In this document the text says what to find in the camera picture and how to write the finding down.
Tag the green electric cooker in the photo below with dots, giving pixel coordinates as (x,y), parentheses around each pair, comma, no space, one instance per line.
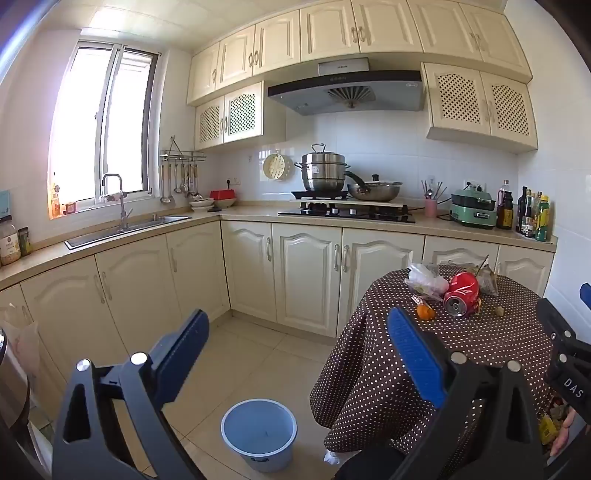
(473,210)

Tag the white bowl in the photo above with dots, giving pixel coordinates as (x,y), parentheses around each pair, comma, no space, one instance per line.
(202,204)
(226,203)

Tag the white plastic bag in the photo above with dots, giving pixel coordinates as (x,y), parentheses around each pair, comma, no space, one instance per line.
(425,279)

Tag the blue plastic bucket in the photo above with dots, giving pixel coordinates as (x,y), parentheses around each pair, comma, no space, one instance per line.
(258,429)

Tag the brown polka-dot tablecloth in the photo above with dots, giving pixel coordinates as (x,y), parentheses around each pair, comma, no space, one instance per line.
(369,369)

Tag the stainless steel sink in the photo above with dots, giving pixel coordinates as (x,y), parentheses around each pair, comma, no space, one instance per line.
(138,226)

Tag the row of hanging utensils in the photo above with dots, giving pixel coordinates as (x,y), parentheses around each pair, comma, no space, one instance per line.
(178,180)

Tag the black gas stove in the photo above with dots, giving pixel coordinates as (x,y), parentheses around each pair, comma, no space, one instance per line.
(346,212)

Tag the teal box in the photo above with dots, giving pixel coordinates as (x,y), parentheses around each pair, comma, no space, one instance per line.
(4,203)

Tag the large jar with label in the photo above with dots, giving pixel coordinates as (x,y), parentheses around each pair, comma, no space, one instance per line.
(8,244)

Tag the white wall socket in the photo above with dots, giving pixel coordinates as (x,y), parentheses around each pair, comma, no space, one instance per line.
(475,186)
(233,181)

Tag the cream lattice door cabinet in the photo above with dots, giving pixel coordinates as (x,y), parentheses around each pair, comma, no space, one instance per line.
(480,104)
(235,115)

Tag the bundle of chopsticks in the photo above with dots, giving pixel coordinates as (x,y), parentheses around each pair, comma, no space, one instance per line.
(431,190)

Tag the clear seasoning bottle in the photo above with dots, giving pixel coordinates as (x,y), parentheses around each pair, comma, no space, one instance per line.
(532,214)

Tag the small dark jar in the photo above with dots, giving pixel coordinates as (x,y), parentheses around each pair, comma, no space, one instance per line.
(24,242)

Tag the person's right hand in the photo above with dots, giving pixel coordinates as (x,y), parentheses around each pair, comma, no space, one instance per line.
(564,434)

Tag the cream upper cabinets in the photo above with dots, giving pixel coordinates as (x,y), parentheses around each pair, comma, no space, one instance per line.
(323,27)

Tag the cream cabinets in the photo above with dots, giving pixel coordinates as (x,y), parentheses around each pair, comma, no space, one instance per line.
(323,27)
(300,272)

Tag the pink utensil holder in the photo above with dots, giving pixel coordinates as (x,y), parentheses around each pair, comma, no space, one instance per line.
(431,208)

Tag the metal wall utensil rack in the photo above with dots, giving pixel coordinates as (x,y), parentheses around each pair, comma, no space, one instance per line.
(182,154)

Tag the grey range hood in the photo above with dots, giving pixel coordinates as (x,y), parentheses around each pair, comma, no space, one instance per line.
(346,90)

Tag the crushed red drink can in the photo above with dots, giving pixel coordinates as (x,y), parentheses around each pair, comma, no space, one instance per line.
(461,293)

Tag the wooden skewer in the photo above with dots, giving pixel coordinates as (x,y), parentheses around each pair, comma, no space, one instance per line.
(482,266)

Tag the red container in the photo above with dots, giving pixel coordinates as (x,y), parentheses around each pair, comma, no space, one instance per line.
(224,194)

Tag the cream lower cabinets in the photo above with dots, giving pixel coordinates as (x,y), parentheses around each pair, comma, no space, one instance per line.
(300,272)

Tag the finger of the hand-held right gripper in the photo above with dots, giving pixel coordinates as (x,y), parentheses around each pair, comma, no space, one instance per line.
(586,294)
(554,321)

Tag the sliding window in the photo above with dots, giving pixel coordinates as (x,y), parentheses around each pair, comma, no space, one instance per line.
(108,124)

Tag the orange peel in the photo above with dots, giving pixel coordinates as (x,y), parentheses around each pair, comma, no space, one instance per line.
(425,311)

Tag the green yellow bottle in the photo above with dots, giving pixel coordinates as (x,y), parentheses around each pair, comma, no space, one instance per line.
(543,221)

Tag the windowsill bottle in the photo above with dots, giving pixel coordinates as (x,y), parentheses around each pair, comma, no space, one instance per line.
(56,203)

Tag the small windowsill cup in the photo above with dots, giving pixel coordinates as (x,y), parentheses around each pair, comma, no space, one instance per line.
(69,207)

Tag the large dark sauce bottle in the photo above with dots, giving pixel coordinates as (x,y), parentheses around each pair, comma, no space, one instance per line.
(504,210)

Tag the stainless steel steamer pot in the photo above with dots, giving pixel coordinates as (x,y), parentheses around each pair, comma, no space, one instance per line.
(323,173)

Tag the round pale steamer rack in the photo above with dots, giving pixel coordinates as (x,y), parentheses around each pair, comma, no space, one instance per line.
(277,166)

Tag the slim dark bottle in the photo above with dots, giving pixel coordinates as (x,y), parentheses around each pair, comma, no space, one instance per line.
(522,212)

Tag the steel kitchen faucet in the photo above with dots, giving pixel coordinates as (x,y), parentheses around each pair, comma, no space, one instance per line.
(122,207)

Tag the yellow packet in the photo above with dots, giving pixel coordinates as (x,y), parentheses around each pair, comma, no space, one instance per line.
(548,429)

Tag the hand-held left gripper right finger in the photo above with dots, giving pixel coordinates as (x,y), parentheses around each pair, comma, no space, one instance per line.
(415,355)

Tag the clear plastic wrapper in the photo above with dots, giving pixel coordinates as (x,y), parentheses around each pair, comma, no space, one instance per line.
(487,281)

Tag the white under cloth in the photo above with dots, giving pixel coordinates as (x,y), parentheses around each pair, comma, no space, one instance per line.
(333,457)

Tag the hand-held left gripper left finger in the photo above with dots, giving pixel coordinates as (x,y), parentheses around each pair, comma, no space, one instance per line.
(184,355)

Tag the steel wok with lid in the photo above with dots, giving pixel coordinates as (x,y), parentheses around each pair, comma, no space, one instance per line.
(376,189)

